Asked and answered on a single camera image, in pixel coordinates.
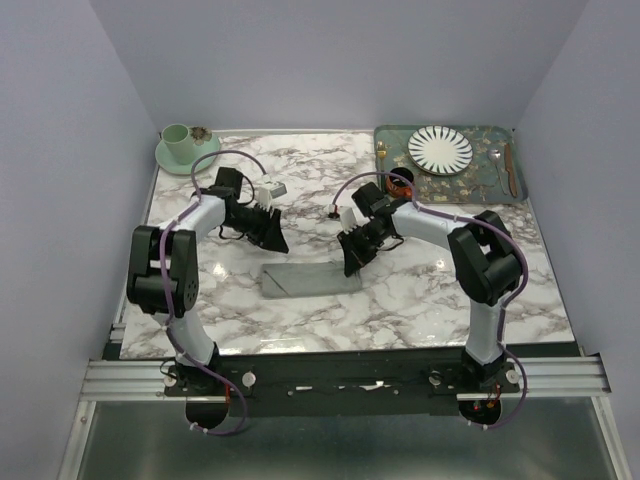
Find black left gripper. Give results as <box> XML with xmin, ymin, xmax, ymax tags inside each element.
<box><xmin>225</xmin><ymin>202</ymin><xmax>290</xmax><ymax>254</ymax></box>

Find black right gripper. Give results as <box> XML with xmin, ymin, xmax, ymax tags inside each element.
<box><xmin>336</xmin><ymin>224</ymin><xmax>388</xmax><ymax>277</ymax></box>

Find grey woven cloth napkin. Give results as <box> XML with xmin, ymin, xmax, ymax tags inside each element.
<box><xmin>261</xmin><ymin>261</ymin><xmax>363</xmax><ymax>299</ymax></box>

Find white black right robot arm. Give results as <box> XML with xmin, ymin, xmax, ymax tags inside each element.
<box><xmin>330</xmin><ymin>182</ymin><xmax>526</xmax><ymax>392</ymax></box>

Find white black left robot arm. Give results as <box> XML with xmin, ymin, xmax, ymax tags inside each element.
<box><xmin>126</xmin><ymin>167</ymin><xmax>289</xmax><ymax>395</ymax></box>

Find red black tea cup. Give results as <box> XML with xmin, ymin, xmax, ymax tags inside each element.
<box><xmin>386</xmin><ymin>167</ymin><xmax>414</xmax><ymax>199</ymax></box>

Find mint green floral plate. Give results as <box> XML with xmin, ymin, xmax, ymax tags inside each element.
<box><xmin>155</xmin><ymin>126</ymin><xmax>221</xmax><ymax>176</ymax></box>

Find teal floral serving tray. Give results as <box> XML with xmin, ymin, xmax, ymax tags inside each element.
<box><xmin>373</xmin><ymin>125</ymin><xmax>527</xmax><ymax>204</ymax></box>

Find white blue striped plate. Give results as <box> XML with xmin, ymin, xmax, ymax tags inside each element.
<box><xmin>407</xmin><ymin>125</ymin><xmax>474</xmax><ymax>176</ymax></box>

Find mint green cup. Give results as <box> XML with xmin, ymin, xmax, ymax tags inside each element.
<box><xmin>161</xmin><ymin>124</ymin><xmax>194</xmax><ymax>164</ymax></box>

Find silver spoon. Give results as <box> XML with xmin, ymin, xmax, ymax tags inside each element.
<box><xmin>487</xmin><ymin>148</ymin><xmax>507</xmax><ymax>194</ymax></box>

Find brown wooden knife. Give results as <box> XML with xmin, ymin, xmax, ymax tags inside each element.
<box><xmin>504</xmin><ymin>142</ymin><xmax>518</xmax><ymax>198</ymax></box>

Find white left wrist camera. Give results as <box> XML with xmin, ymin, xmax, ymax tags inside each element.
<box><xmin>257</xmin><ymin>181</ymin><xmax>287</xmax><ymax>210</ymax></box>

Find gold fork green handle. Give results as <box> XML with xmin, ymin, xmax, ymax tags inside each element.
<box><xmin>376</xmin><ymin>141</ymin><xmax>388</xmax><ymax>172</ymax></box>

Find black metal base frame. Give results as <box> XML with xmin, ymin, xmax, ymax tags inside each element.
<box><xmin>102</xmin><ymin>344</ymin><xmax>584</xmax><ymax>419</ymax></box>

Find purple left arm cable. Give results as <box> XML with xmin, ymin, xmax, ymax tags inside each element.
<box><xmin>160</xmin><ymin>150</ymin><xmax>274</xmax><ymax>436</ymax></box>

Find aluminium extrusion rail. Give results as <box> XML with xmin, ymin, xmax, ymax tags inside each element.
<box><xmin>80</xmin><ymin>356</ymin><xmax>611</xmax><ymax>402</ymax></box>

